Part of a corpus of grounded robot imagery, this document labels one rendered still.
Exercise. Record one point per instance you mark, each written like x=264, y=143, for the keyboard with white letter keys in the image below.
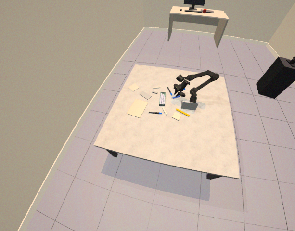
x=162, y=99

